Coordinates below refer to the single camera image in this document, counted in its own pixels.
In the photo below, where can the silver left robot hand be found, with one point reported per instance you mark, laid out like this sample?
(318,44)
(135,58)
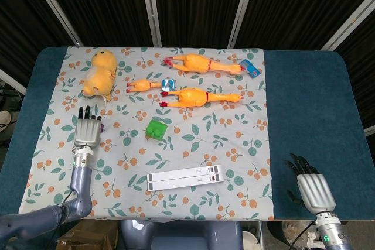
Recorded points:
(86,133)

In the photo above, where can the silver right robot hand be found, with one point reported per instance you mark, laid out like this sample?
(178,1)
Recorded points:
(315,191)

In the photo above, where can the green building block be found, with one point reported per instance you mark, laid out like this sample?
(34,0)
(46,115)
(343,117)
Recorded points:
(156,130)

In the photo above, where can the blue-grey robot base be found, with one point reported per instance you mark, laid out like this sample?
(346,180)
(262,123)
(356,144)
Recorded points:
(181,235)

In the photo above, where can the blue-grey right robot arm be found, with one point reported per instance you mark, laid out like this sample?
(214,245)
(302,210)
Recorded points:
(331,232)

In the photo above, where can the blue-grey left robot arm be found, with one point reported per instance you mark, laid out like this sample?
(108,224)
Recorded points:
(80,179)

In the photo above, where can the crumpled clear plastic bag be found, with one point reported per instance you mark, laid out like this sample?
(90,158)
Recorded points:
(296,235)

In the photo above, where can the yellow plush pig toy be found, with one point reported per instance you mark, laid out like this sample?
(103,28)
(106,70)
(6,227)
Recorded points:
(99,77)

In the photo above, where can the small rubber chicken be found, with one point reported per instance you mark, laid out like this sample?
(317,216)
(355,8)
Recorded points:
(142,85)

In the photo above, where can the beige round object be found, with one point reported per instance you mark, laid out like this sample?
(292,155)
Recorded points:
(7,121)

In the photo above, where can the white bucket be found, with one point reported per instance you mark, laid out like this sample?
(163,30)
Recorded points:
(252,241)

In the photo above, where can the teal table cover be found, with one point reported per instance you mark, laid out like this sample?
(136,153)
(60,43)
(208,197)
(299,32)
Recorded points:
(307,100)

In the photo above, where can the blue small chicken header card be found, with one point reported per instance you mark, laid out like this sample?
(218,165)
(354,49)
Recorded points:
(168,84)

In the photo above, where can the brown cardboard box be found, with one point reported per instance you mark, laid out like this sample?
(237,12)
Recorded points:
(88,235)

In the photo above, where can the unbagged large rubber chicken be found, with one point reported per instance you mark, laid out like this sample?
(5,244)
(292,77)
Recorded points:
(190,97)

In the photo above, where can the floral print tablecloth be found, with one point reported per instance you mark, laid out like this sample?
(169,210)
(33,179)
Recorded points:
(205,144)

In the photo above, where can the bagged large rubber chicken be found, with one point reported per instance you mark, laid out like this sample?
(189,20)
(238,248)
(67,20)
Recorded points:
(196,63)

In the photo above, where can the blue large chicken header card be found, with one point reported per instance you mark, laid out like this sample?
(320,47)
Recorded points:
(252,69)

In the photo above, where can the dark folding screen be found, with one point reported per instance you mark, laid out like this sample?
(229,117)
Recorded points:
(199,4)

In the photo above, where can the white screen frame post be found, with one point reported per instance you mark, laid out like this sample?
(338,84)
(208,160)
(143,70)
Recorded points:
(351,18)
(150,7)
(55,7)
(11,81)
(243,7)

